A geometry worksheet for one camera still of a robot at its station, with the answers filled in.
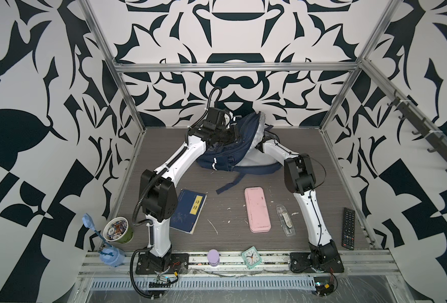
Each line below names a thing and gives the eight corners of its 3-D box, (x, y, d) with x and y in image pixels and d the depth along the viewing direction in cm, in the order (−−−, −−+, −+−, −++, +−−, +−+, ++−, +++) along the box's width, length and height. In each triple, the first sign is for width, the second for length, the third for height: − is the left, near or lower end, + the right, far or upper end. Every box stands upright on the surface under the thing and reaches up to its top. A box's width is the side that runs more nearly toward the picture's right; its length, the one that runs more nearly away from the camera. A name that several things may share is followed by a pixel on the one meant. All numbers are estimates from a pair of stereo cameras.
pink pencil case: (247, 232, 83) (248, 231, 81) (244, 188, 96) (244, 186, 94) (270, 232, 83) (271, 231, 81) (264, 188, 96) (265, 186, 94)
